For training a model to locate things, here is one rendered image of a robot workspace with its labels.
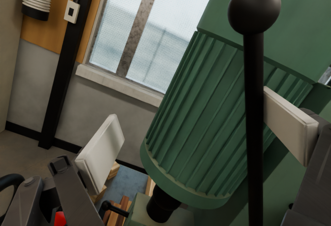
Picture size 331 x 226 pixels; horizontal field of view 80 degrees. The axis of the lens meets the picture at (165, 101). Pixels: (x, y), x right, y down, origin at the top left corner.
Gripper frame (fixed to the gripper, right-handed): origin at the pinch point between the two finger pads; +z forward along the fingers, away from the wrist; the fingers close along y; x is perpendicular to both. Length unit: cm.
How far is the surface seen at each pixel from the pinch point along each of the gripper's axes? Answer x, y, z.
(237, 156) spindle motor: -9.2, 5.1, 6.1
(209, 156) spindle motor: -8.4, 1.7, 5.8
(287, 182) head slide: -15.6, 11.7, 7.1
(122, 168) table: -35, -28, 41
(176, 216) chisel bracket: -28.6, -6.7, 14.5
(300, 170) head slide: -13.7, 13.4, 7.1
